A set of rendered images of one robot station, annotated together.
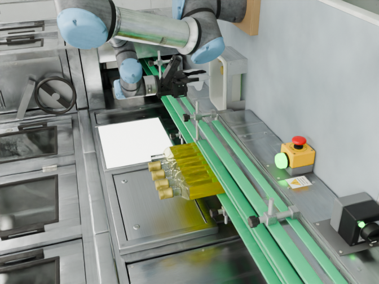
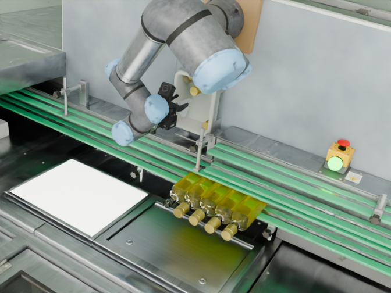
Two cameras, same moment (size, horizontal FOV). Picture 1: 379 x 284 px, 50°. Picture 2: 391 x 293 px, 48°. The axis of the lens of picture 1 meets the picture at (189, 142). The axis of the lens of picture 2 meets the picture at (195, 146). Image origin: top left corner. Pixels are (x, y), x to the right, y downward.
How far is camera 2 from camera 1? 1.05 m
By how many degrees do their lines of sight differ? 40
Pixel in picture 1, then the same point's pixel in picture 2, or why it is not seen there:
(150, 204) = (185, 253)
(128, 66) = (158, 103)
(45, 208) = not seen: outside the picture
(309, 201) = (379, 189)
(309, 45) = (345, 61)
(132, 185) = (143, 242)
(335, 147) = (383, 141)
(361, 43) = not seen: outside the picture
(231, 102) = (214, 122)
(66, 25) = (226, 70)
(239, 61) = not seen: hidden behind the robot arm
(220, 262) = (290, 275)
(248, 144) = (281, 158)
